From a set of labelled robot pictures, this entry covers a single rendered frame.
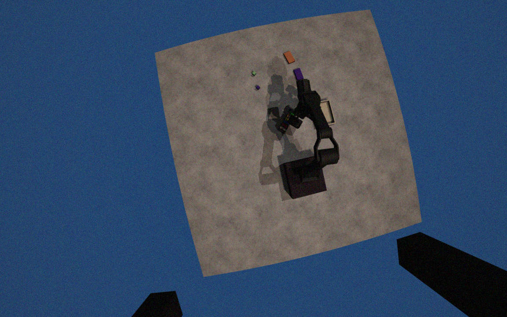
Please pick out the orange rectangular block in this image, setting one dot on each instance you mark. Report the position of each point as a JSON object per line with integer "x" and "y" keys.
{"x": 289, "y": 57}

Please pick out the violet rectangular block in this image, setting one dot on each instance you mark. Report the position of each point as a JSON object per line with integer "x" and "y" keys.
{"x": 298, "y": 74}

